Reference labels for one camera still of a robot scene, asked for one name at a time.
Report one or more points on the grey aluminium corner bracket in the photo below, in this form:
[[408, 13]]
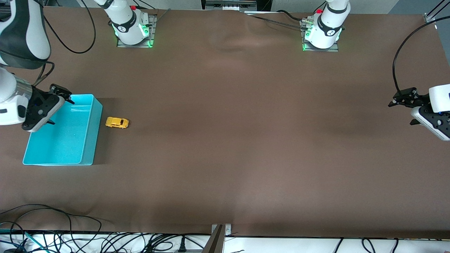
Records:
[[429, 18]]

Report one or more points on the brown table cover mat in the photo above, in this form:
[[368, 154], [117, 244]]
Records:
[[225, 123]]

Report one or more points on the turquoise plastic bin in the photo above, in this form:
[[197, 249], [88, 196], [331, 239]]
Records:
[[66, 140]]

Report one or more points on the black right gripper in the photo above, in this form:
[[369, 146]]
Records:
[[45, 95]]

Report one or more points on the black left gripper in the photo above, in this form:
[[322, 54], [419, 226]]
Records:
[[412, 99]]

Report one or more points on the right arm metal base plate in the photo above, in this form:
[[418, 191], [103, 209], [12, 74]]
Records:
[[153, 35]]

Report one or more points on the black power plug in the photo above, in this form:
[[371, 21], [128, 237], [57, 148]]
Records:
[[181, 247]]

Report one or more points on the grey metal camera post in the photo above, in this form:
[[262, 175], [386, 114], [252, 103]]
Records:
[[216, 242]]

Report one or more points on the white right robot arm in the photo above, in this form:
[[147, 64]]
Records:
[[33, 31]]

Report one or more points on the yellow beetle toy car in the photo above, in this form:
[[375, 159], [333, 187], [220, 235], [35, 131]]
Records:
[[117, 122]]

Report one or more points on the grey power strip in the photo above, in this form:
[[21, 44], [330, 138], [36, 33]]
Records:
[[228, 5]]

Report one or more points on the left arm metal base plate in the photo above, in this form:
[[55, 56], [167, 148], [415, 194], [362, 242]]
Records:
[[316, 50]]

